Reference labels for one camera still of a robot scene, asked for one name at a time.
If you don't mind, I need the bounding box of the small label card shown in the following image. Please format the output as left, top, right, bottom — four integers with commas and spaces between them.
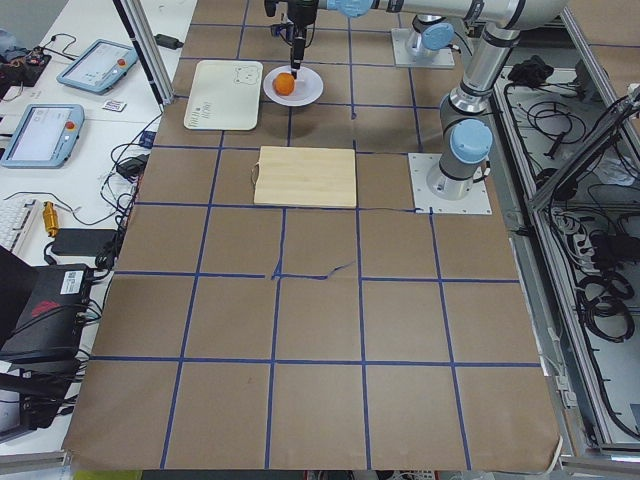
103, 99, 127, 112

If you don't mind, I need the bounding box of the white ribbed plate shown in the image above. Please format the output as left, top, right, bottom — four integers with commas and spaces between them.
263, 66, 324, 107

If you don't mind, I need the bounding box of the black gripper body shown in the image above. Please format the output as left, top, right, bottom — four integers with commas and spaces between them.
289, 0, 316, 25

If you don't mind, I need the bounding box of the black power adapter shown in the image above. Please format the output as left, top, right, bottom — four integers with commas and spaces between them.
154, 34, 184, 50

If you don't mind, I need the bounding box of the cream bear tray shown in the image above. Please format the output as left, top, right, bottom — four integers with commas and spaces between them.
183, 60, 263, 131

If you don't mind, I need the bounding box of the bamboo cutting board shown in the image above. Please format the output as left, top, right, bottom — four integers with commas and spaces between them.
254, 146, 357, 208

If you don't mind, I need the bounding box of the lower teach pendant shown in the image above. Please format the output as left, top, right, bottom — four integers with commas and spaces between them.
1, 104, 85, 169

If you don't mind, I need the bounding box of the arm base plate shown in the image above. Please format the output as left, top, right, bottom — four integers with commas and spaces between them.
391, 28, 455, 70
408, 153, 492, 215

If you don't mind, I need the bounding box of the gold metal cylinder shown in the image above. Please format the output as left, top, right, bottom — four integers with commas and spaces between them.
42, 201, 59, 238

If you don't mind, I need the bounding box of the upper teach pendant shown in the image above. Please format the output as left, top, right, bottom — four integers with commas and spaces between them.
56, 39, 138, 94

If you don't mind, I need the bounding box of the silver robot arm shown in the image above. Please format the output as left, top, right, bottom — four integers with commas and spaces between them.
280, 1, 474, 76
398, 0, 567, 201

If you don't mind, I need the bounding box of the orange fruit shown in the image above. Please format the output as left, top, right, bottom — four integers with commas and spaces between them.
272, 72, 296, 96

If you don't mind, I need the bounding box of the black laptop computer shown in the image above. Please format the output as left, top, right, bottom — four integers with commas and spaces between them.
1, 249, 94, 364

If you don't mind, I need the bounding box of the teach pendant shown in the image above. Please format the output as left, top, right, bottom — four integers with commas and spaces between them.
56, 39, 138, 94
1, 104, 85, 169

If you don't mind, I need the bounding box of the white keyboard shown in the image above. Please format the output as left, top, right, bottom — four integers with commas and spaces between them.
1, 198, 42, 255

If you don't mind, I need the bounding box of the aluminium frame post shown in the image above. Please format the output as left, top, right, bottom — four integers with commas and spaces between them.
112, 0, 174, 106

